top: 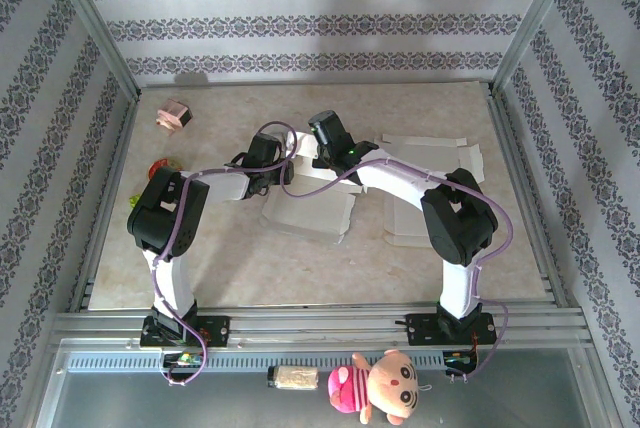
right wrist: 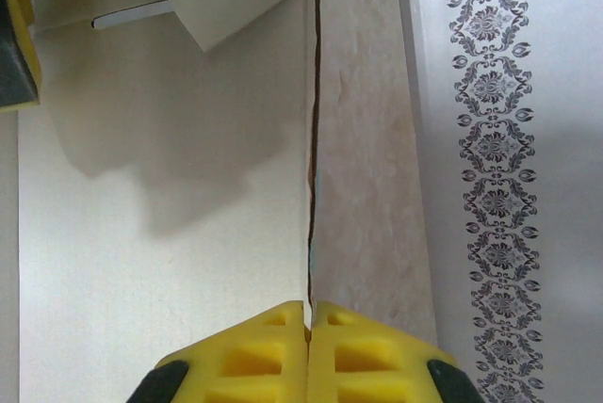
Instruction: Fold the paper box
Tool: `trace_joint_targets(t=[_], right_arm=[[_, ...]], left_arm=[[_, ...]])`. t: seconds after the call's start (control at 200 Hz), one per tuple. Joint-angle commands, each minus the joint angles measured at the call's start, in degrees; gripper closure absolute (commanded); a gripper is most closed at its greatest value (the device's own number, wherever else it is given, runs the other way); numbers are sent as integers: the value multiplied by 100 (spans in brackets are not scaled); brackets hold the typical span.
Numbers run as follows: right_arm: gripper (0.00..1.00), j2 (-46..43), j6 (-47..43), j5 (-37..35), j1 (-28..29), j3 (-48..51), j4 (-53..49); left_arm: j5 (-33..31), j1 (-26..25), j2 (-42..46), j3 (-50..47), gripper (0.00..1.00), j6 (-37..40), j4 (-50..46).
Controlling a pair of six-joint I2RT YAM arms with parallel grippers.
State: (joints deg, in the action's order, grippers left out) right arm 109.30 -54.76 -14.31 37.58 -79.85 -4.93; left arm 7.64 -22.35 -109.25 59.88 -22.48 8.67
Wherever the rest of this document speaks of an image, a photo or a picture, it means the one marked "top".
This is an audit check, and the red round disc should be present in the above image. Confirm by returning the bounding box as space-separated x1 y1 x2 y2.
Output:
148 158 184 182

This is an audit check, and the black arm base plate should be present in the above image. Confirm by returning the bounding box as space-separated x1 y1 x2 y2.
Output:
405 312 499 348
139 315 232 349

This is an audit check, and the grey metal shelf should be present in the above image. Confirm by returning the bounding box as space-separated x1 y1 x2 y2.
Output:
29 340 619 428

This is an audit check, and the grey slotted cable duct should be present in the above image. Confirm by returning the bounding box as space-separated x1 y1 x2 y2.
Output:
64 350 449 374

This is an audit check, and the pink plush doll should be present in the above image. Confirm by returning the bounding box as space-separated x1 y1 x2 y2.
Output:
327 349 432 425

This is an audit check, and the white roll with black cap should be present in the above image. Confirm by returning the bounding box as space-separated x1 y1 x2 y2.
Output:
267 365 320 392

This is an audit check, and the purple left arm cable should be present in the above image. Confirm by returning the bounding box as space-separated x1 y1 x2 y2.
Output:
152 120 297 388

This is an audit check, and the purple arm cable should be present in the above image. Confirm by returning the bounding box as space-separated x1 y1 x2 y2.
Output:
152 120 297 388
279 157 514 383

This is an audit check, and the blue white paper box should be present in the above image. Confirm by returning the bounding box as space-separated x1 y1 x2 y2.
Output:
258 155 362 245

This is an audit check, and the small circuit board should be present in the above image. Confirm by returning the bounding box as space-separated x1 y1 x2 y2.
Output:
442 349 480 379
160 350 207 370

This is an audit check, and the aluminium cross rail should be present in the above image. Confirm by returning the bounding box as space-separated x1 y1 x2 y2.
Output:
49 305 594 349

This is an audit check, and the small pink toy box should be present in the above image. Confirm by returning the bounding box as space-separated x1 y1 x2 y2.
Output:
155 98 194 135

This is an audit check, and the aluminium frame post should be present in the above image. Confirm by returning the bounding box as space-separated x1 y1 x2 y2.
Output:
42 0 142 99
490 0 586 95

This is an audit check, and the yellow white paper box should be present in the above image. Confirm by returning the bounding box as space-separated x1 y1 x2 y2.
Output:
373 133 486 249

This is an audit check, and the aluminium side rail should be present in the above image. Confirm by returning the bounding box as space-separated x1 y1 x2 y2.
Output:
485 82 571 309
68 90 144 313

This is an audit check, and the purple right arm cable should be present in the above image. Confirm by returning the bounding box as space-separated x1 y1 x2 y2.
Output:
279 157 514 383

